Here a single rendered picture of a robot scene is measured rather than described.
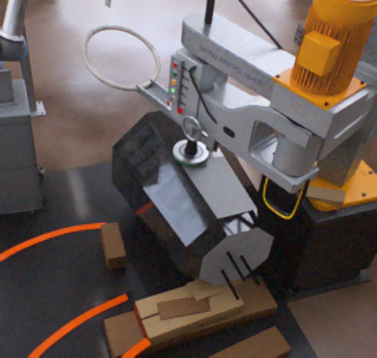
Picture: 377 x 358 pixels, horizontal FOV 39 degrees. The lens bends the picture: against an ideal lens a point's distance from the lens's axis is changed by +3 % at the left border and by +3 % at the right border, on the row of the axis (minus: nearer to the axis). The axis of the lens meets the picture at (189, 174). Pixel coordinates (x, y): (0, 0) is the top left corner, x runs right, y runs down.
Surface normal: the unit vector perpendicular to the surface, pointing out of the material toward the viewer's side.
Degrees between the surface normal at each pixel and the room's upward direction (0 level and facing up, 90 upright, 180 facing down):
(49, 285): 0
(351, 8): 90
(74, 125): 0
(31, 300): 0
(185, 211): 45
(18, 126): 90
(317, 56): 90
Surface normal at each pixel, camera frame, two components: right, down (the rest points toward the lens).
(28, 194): 0.29, 0.67
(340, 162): -0.62, 0.48
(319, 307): 0.10, -0.73
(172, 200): -0.56, -0.36
